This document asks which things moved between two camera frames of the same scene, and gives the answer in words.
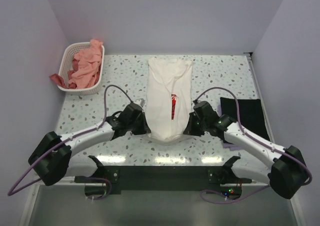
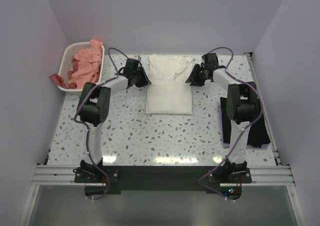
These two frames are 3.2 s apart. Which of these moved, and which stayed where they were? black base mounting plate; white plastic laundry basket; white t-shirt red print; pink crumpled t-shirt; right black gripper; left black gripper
Moved: white t-shirt red print; left black gripper; right black gripper
Stayed: white plastic laundry basket; pink crumpled t-shirt; black base mounting plate
